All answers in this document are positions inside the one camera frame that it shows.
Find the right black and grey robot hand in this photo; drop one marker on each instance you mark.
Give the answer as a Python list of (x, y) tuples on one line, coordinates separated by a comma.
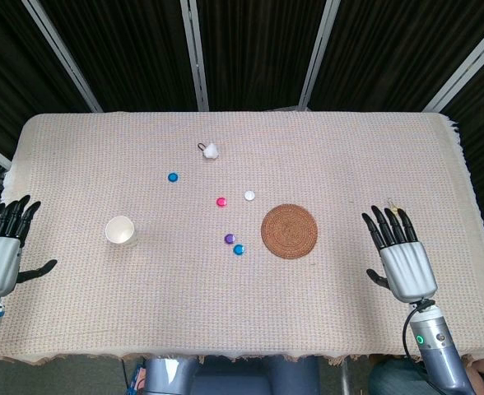
[(408, 269)]

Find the white paper cup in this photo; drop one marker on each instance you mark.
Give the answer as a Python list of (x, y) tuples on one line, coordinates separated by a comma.
[(120, 232)]

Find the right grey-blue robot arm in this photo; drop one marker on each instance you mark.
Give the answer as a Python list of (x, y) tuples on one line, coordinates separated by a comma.
[(439, 349)]

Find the round brown woven coaster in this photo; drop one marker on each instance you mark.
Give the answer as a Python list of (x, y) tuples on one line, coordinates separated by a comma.
[(289, 231)]

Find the person's leg in jeans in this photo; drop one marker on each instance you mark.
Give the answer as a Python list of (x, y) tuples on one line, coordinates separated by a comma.
[(394, 380)]

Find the beige woven tablecloth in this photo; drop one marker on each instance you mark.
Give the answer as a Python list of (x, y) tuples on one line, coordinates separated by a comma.
[(242, 296)]

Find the blue bottle cap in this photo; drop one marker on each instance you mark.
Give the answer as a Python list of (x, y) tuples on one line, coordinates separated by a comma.
[(173, 177), (238, 249)]

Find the white bottle cap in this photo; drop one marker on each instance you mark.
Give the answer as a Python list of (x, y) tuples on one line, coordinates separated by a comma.
[(249, 195)]

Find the purple bottle cap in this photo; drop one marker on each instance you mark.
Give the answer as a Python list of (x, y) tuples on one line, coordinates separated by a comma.
[(229, 238)]

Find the blue printed package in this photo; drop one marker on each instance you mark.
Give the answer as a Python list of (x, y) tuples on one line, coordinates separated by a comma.
[(136, 376)]

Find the pink bottle cap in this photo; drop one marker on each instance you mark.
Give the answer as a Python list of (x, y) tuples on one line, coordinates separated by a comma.
[(221, 202)]

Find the grey-blue robot torso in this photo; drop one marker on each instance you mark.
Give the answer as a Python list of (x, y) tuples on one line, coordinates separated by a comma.
[(234, 378)]

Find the white fluffy ball with hook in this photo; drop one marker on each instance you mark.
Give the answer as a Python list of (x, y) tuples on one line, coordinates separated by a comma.
[(211, 151)]

